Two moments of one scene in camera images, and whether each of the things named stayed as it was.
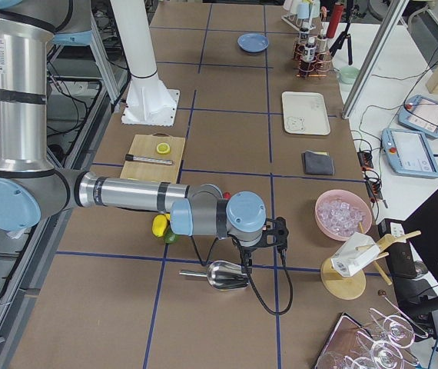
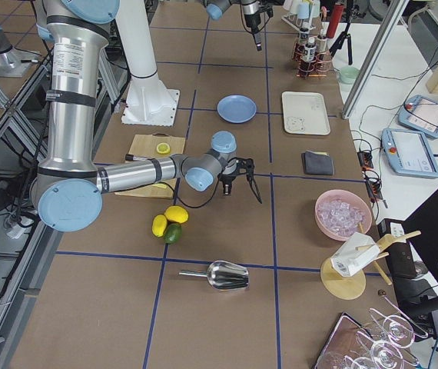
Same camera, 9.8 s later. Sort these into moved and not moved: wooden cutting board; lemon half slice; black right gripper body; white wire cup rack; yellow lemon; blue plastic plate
Moved: blue plastic plate; black right gripper body
Not moved: lemon half slice; wooden cutting board; white wire cup rack; yellow lemon
